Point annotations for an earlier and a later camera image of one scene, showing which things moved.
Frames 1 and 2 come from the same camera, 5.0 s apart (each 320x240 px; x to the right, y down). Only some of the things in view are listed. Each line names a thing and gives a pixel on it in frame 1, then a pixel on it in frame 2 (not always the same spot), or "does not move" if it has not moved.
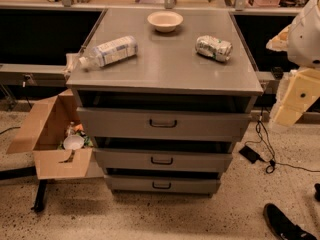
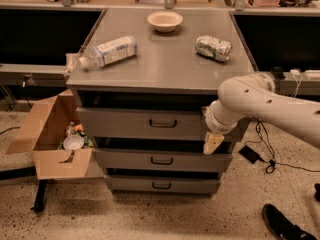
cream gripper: (305, 40) → (212, 121)
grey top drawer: (165, 124) does not move
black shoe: (282, 226) does not move
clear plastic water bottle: (110, 52) does not move
